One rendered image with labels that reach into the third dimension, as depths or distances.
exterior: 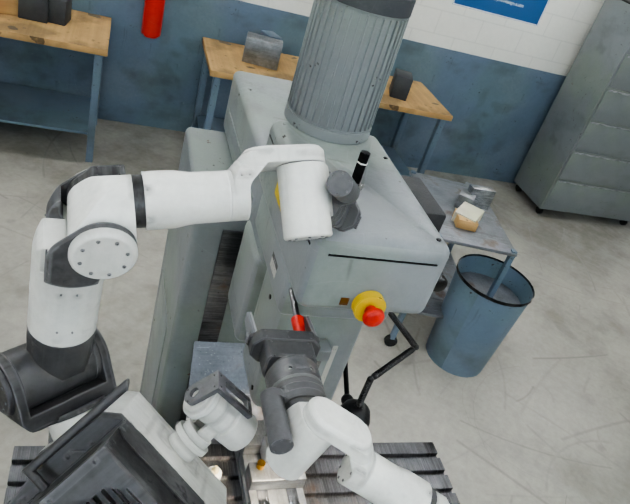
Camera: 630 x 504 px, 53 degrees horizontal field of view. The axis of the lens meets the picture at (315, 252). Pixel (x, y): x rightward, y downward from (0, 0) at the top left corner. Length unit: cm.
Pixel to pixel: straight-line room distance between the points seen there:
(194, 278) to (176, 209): 103
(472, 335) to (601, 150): 319
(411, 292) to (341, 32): 53
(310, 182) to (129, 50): 476
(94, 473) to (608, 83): 575
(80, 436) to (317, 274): 44
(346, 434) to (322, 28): 79
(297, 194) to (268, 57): 425
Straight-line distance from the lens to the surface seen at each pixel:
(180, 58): 553
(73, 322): 88
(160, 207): 76
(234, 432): 100
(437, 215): 162
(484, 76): 633
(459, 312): 373
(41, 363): 95
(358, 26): 129
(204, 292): 182
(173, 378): 205
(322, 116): 135
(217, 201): 77
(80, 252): 76
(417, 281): 114
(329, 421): 91
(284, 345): 104
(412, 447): 211
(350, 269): 107
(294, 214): 80
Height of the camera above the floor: 241
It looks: 32 degrees down
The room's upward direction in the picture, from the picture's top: 18 degrees clockwise
